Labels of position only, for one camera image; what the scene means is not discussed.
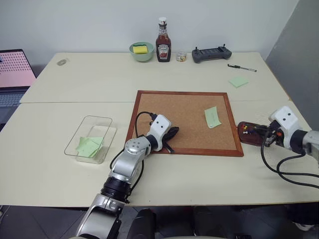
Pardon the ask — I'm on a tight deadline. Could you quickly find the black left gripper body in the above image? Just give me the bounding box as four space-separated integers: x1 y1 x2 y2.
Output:
161 126 178 144

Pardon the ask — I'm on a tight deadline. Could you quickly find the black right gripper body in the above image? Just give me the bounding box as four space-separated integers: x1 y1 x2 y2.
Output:
262 120 284 148

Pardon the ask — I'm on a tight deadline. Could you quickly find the brown translucent tray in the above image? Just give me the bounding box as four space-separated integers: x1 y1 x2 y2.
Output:
236 121 269 146

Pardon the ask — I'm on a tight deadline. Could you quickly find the green note with writing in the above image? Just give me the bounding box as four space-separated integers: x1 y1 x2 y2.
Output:
204 106 223 129

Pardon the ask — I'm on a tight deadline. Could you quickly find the green sticky note pad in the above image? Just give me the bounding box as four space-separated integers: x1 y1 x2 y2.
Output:
228 76 250 89

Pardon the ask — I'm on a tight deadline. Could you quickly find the clear plastic box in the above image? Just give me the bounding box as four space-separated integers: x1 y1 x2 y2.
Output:
64 115 118 165

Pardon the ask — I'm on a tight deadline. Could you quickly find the green sticky note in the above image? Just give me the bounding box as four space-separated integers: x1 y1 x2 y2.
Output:
75 136 100 158
87 136 105 147

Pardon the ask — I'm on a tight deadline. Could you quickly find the wood-framed cork board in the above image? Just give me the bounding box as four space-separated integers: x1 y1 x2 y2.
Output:
124 90 245 158

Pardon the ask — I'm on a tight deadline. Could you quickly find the black pen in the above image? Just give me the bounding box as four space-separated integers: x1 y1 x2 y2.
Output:
227 63 258 73

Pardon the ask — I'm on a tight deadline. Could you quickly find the small clear pushpin jar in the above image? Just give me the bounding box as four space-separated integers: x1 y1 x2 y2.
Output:
175 51 188 63

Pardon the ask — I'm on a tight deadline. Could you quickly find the light green bowl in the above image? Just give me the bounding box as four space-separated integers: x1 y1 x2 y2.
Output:
129 41 155 63

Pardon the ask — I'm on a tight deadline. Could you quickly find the dark rounded shape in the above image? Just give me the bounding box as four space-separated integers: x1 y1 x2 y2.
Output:
134 208 158 239

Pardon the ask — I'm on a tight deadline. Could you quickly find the red ketchup bottle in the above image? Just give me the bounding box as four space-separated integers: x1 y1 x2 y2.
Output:
155 16 173 63

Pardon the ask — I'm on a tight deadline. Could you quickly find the dark grey handheld controller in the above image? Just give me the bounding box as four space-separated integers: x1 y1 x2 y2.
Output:
191 44 233 64

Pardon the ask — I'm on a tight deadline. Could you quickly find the yellow sponge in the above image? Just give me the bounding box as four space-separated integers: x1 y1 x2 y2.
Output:
132 43 149 55

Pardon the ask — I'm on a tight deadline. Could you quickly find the white shoe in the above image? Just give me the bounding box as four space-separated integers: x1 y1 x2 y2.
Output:
295 222 314 232

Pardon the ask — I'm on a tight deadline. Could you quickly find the grey laptop with pink screen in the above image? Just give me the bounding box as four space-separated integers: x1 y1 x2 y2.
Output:
0 49 37 108

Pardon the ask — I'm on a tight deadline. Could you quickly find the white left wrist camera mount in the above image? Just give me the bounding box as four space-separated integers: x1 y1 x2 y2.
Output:
146 114 173 145

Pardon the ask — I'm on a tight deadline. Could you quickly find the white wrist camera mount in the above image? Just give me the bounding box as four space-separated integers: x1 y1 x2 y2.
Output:
268 106 304 150
146 114 173 145

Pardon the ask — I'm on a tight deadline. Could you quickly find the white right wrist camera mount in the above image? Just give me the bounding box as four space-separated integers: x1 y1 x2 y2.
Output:
268 106 304 150

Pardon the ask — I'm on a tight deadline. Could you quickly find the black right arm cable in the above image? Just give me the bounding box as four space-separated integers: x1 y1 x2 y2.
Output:
260 129 319 188

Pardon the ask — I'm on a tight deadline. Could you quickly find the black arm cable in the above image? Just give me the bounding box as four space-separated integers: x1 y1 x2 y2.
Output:
260 129 319 188
109 111 157 190

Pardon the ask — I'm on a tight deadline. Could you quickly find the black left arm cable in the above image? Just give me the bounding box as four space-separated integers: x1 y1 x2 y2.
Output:
109 111 157 190

